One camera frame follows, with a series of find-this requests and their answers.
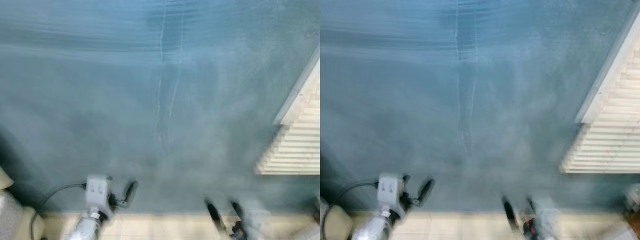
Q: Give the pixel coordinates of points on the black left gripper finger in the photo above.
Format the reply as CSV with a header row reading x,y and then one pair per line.
x,y
426,192
131,192

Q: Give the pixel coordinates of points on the white louvred door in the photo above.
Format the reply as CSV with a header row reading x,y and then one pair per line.
x,y
297,135
607,120

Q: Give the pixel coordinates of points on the beige chair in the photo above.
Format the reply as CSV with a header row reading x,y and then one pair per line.
x,y
336,222
12,217

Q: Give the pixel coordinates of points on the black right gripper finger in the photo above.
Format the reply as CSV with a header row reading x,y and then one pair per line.
x,y
510,214
215,215
238,210
533,208

